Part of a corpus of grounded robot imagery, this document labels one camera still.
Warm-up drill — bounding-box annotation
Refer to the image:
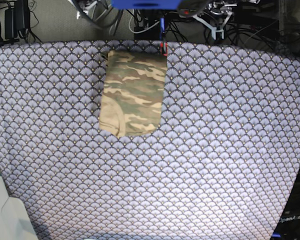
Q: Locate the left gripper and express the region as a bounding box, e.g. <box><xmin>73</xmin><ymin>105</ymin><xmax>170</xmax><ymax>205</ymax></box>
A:
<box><xmin>179</xmin><ymin>0</ymin><xmax>240</xmax><ymax>40</ymax></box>

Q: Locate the camouflage T-shirt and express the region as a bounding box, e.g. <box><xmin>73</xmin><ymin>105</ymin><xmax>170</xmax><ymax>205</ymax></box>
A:
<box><xmin>98</xmin><ymin>50</ymin><xmax>168</xmax><ymax>138</ymax></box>

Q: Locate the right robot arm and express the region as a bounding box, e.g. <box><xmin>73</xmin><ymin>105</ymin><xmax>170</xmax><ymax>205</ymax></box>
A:
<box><xmin>76</xmin><ymin>0</ymin><xmax>113</xmax><ymax>21</ymax></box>

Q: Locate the black power strip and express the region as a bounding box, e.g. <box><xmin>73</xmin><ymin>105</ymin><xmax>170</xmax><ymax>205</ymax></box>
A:
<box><xmin>177</xmin><ymin>9</ymin><xmax>198</xmax><ymax>18</ymax></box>

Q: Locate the purple fan-pattern tablecloth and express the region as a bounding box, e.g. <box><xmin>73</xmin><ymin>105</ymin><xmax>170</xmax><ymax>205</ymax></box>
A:
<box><xmin>0</xmin><ymin>40</ymin><xmax>300</xmax><ymax>240</ymax></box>

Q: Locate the black power adapter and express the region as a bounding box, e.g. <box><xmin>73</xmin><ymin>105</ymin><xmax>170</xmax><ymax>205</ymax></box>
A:
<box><xmin>4</xmin><ymin>0</ymin><xmax>31</xmax><ymax>40</ymax></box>

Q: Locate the black OpenArm box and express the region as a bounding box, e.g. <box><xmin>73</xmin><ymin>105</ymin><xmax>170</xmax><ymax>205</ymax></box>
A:
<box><xmin>271</xmin><ymin>169</ymin><xmax>300</xmax><ymax>240</ymax></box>

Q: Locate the white plastic bin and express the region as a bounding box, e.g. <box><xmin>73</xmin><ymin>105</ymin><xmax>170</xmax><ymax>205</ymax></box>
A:
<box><xmin>0</xmin><ymin>174</ymin><xmax>38</xmax><ymax>240</ymax></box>

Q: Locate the white cable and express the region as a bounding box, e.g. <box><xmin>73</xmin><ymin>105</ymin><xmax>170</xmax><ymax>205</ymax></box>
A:
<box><xmin>128</xmin><ymin>9</ymin><xmax>161</xmax><ymax>35</ymax></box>

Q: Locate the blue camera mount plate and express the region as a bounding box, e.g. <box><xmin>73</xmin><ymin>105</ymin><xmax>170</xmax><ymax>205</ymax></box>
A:
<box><xmin>111</xmin><ymin>0</ymin><xmax>181</xmax><ymax>10</ymax></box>

